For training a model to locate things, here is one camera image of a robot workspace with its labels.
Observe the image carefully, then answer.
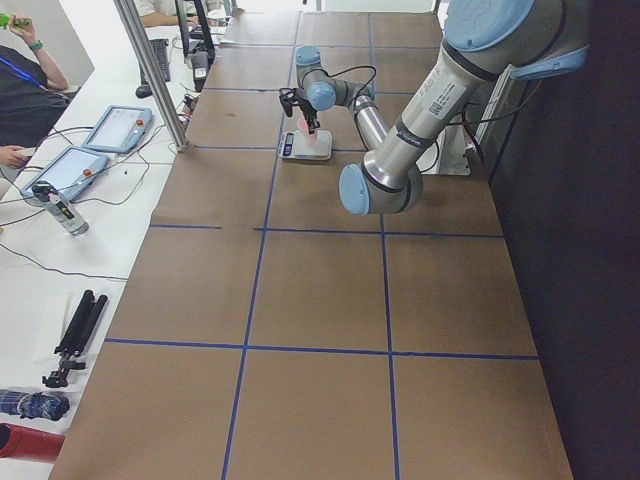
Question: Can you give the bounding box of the clear plastic water bottle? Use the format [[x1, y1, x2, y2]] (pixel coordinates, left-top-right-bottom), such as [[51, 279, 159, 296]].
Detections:
[[31, 180, 89, 236]]

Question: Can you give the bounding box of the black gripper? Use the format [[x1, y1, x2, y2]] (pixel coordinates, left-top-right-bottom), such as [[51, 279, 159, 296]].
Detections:
[[278, 87, 320, 135]]

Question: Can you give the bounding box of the aluminium frame post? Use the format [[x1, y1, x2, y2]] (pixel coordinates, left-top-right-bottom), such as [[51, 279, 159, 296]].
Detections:
[[114, 0, 189, 152]]

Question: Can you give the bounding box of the black computer mouse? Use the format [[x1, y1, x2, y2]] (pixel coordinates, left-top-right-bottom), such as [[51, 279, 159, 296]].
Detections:
[[135, 85, 153, 99]]

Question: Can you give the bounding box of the near blue teach pendant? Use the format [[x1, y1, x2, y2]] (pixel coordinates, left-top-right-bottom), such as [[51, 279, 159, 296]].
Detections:
[[20, 145, 110, 204]]

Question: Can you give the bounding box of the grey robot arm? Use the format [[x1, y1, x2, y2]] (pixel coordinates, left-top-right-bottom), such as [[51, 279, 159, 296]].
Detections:
[[279, 1, 591, 215]]

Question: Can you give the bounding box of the pink plastic cup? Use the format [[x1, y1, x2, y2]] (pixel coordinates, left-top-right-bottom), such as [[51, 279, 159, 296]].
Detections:
[[294, 117, 317, 148]]

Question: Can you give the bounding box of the blue teach pendant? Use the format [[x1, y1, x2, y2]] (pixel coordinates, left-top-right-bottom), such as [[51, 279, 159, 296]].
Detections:
[[20, 145, 110, 204], [82, 105, 153, 154]]

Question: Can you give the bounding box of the white digital kitchen scale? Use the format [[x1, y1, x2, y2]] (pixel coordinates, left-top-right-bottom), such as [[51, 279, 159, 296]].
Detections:
[[278, 130, 333, 162]]

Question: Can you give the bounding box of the black computer monitor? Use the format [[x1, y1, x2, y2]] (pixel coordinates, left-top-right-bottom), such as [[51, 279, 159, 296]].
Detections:
[[174, 0, 217, 66]]

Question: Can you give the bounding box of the red cylindrical bottle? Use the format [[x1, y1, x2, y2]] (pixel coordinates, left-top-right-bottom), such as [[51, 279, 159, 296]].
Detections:
[[1, 423, 65, 463]]

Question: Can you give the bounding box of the black computer keyboard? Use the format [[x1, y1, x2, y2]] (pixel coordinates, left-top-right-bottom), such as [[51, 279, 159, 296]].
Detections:
[[149, 38, 171, 82]]

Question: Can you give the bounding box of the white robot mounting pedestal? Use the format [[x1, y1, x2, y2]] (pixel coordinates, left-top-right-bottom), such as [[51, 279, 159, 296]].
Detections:
[[424, 68, 518, 176]]

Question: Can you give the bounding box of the person in beige clothes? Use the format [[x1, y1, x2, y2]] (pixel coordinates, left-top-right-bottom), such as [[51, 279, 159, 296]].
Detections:
[[134, 0, 199, 27]]

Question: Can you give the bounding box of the blue plaid folded umbrella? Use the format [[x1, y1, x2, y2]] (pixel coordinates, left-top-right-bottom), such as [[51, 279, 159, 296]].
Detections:
[[1, 389, 70, 421]]

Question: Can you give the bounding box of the person in black shirt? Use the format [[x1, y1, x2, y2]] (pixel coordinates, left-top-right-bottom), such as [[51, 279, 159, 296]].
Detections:
[[1, 13, 70, 170]]

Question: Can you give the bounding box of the black folded tripod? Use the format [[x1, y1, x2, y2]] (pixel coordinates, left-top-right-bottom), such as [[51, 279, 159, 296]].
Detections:
[[42, 290, 108, 388]]

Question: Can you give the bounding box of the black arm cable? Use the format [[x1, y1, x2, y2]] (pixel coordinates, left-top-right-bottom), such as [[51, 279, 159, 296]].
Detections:
[[319, 63, 377, 101]]

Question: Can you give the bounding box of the far blue teach pendant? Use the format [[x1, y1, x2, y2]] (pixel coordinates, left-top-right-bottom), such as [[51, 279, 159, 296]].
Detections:
[[82, 105, 153, 154]]

